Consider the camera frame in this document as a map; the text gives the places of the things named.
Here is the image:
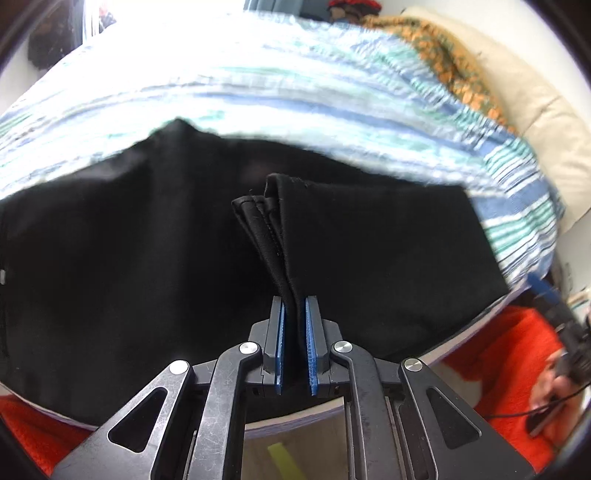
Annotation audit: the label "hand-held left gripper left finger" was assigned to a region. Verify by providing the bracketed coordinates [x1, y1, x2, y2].
[53, 295, 289, 480]

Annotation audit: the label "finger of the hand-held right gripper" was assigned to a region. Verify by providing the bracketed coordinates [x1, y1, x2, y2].
[530, 271, 568, 312]

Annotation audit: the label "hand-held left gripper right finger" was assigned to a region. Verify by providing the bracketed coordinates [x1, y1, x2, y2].
[302, 295, 539, 480]

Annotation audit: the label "black pants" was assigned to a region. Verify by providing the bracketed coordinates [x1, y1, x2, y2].
[0, 117, 511, 428]

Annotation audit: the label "person's right hand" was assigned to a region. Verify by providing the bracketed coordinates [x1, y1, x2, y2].
[530, 355, 575, 416]

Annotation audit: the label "red fleece robe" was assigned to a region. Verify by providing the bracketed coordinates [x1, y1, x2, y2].
[0, 305, 585, 478]

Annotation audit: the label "yellow-green strip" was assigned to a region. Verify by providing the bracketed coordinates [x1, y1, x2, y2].
[267, 442, 303, 480]

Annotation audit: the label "orange floral quilt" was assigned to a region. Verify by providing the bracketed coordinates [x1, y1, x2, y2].
[360, 14, 518, 134]

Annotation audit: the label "striped bed sheet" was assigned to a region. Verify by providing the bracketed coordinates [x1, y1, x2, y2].
[0, 9, 566, 296]

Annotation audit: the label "red and black hat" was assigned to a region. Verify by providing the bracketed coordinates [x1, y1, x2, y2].
[327, 0, 384, 17]

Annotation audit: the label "dark hanging clothes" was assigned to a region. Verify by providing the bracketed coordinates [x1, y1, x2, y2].
[28, 14, 75, 70]

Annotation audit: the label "black cable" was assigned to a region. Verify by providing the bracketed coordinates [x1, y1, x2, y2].
[487, 390, 588, 420]

